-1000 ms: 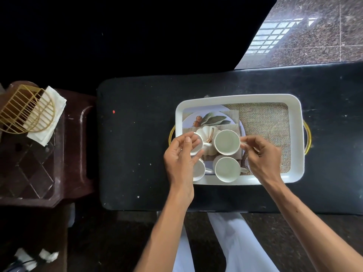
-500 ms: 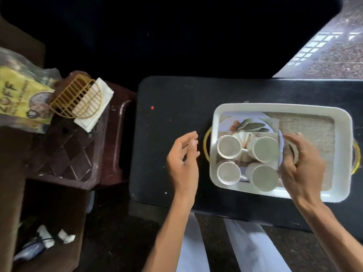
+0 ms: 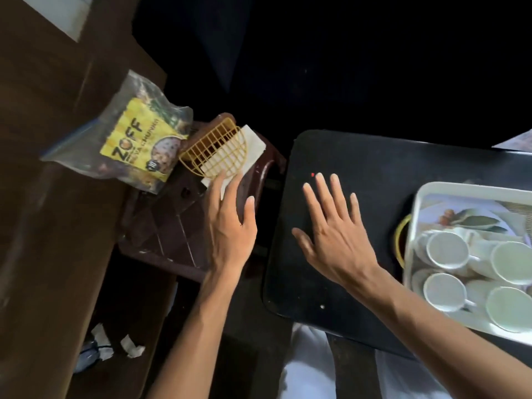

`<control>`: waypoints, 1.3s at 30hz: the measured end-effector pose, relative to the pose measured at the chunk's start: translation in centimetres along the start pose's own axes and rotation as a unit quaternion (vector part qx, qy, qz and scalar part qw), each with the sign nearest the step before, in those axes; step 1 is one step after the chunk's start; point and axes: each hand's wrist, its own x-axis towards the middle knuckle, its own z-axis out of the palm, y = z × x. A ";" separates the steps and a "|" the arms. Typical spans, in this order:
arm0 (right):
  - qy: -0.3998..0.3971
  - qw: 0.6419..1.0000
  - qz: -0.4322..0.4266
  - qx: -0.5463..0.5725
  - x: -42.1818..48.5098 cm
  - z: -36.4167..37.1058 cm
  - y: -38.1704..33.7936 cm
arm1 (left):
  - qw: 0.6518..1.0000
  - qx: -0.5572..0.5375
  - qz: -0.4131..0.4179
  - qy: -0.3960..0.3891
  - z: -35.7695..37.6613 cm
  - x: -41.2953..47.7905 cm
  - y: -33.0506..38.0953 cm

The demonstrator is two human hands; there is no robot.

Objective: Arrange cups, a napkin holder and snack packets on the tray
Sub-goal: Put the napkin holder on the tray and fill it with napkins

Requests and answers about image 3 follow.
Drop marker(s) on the person's white trousers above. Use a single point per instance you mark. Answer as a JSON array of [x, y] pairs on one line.
[[307, 369]]

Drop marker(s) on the black table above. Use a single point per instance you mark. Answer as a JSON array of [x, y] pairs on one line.
[[365, 162]]

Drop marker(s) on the white cup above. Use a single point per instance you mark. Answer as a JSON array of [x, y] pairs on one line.
[[447, 250], [509, 309], [509, 261], [444, 291]]

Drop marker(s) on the person's right hand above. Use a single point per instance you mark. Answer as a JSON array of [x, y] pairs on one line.
[[336, 245]]

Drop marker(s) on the person's left forearm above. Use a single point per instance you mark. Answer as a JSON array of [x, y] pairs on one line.
[[195, 336]]

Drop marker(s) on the white plastic tray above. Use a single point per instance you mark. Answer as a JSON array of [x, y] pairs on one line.
[[419, 211]]

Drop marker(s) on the yellow plastic grid basket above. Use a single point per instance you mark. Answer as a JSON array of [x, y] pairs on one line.
[[216, 151]]

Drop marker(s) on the person's right middle finger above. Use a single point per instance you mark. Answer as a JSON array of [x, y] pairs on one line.
[[325, 197]]

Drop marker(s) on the person's right thumb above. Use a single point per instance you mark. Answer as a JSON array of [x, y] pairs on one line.
[[302, 238]]

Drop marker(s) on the brown wooden table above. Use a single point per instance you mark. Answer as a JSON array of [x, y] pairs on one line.
[[45, 203]]

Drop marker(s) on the person's left thumb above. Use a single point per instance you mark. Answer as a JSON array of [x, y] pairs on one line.
[[250, 213]]

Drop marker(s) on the yellow round rim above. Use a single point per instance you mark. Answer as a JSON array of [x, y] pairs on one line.
[[398, 240]]

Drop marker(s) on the person's left hand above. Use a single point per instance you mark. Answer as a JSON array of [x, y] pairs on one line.
[[228, 236]]

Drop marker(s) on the person's right little finger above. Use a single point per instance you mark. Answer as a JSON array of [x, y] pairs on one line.
[[355, 209]]

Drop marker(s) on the clear bag of yellow packets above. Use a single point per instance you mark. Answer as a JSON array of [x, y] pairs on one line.
[[137, 137]]

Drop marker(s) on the person's right forearm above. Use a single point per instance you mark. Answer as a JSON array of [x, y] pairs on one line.
[[436, 340]]

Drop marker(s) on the white paper napkin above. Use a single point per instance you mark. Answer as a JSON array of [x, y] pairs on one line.
[[253, 147]]

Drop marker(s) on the white plate with fruit print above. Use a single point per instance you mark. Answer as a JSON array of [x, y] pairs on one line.
[[469, 220]]

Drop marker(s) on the white paper scrap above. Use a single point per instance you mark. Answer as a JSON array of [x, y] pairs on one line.
[[132, 346], [102, 342]]

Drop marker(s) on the dark brown plastic chair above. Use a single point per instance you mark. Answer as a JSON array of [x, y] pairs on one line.
[[174, 228]]

